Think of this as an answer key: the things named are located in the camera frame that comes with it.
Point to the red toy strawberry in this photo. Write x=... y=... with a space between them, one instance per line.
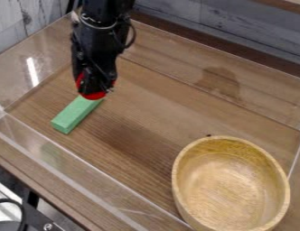
x=94 y=96

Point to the green rectangular block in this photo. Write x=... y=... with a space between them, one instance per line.
x=74 y=113

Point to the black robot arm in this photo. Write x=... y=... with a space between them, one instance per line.
x=101 y=13

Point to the clear acrylic tray enclosure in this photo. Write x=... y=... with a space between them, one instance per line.
x=181 y=91

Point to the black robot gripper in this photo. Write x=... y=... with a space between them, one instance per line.
x=96 y=47

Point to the wooden oval bowl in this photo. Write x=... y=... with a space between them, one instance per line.
x=229 y=186

